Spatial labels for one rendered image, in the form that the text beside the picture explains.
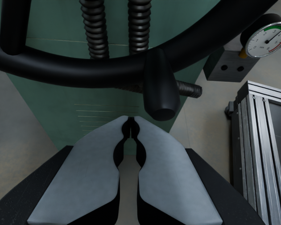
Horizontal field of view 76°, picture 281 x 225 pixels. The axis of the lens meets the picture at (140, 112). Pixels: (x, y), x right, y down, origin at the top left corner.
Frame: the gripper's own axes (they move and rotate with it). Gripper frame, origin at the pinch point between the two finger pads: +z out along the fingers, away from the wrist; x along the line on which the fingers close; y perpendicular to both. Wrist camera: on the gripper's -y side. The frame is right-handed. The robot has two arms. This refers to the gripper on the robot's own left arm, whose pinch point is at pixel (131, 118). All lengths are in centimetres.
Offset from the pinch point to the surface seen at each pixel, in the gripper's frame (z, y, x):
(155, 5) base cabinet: 22.7, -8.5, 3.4
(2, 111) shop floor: 70, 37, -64
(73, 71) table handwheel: 4.9, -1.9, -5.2
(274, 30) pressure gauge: 17.7, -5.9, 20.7
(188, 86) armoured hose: 18.3, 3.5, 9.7
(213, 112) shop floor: 80, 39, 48
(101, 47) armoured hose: 10.8, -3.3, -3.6
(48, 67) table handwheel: 4.7, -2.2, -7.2
